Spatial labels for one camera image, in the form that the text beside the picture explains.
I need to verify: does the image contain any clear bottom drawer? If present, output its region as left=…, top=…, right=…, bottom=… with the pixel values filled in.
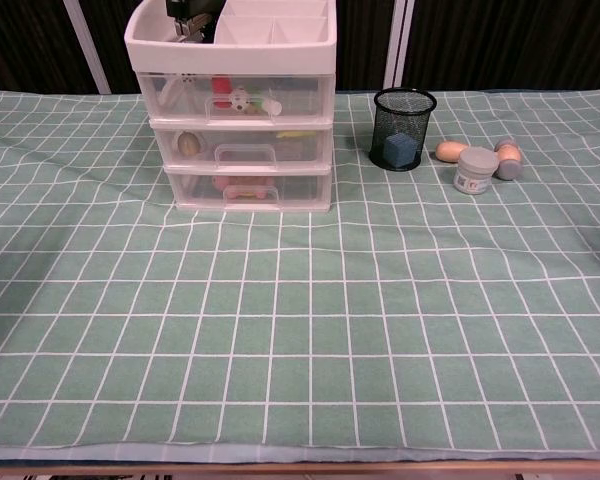
left=165, top=169, right=333, bottom=208

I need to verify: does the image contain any pink and orange turtle toy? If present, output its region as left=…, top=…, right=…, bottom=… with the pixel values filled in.
left=212, top=174, right=277, bottom=201

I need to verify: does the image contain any translucent plastic storage drawer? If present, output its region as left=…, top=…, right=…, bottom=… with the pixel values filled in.
left=137, top=72, right=335, bottom=123

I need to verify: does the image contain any small black-white soccer ball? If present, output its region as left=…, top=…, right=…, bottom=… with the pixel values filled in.
left=228, top=87, right=254, bottom=114

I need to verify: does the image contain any red cup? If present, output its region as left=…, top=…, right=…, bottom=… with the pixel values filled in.
left=211, top=75, right=233, bottom=109

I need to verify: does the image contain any grey and wood peg toy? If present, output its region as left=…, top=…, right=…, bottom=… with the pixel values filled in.
left=494, top=138, right=523, bottom=181

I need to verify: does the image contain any green checkered tablecloth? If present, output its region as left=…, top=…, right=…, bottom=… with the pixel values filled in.
left=0, top=87, right=600, bottom=464

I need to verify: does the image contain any blue cube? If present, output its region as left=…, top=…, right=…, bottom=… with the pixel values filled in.
left=382, top=132, right=414, bottom=167

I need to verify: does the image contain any black mesh pen holder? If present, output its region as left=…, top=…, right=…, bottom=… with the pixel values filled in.
left=369, top=87, right=438, bottom=172

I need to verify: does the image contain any peach wooden egg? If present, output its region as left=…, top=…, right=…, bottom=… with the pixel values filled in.
left=434, top=141, right=471, bottom=165

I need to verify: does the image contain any small grey lidded jar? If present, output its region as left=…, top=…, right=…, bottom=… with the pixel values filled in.
left=452, top=147, right=500, bottom=196

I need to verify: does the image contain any white double pole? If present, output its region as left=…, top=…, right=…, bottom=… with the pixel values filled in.
left=382, top=0, right=415, bottom=91

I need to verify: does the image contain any black stapler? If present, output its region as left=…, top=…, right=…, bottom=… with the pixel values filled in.
left=164, top=0, right=216, bottom=44

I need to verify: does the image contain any slanted white pole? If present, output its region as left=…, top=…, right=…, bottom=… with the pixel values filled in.
left=63, top=0, right=112, bottom=95

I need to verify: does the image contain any white plastic drawer organizer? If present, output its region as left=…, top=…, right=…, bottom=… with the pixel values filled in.
left=124, top=0, right=338, bottom=214

